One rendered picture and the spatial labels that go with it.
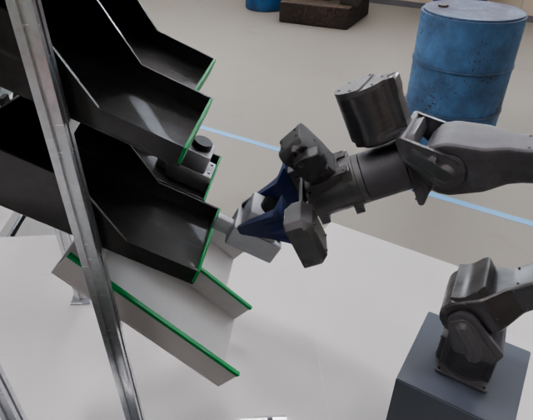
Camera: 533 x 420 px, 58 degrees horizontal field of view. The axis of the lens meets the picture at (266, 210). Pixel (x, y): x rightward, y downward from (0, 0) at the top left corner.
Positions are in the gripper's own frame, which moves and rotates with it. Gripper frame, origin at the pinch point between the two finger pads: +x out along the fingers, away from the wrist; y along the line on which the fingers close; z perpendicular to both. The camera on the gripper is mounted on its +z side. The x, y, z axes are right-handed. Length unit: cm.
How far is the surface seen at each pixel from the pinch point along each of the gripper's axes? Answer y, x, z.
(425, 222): -175, -18, -147
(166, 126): 0.1, 5.5, 14.1
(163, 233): 0.0, 13.7, 1.4
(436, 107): -250, -47, -119
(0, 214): -50, 83, -6
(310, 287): -28.5, 9.6, -39.4
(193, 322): -1.0, 18.9, -15.2
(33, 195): 5.4, 20.8, 14.4
